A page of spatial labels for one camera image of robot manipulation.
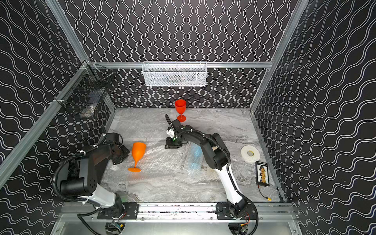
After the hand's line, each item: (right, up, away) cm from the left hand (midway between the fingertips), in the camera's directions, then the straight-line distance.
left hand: (126, 154), depth 93 cm
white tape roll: (+78, -3, 0) cm, 78 cm away
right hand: (+26, +4, +5) cm, 27 cm away
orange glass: (+9, +3, -4) cm, 11 cm away
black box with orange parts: (+83, -10, -8) cm, 84 cm away
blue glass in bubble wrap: (+42, -6, -12) cm, 44 cm away
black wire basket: (-27, +37, -1) cm, 46 cm away
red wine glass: (+34, +32, +8) cm, 48 cm away
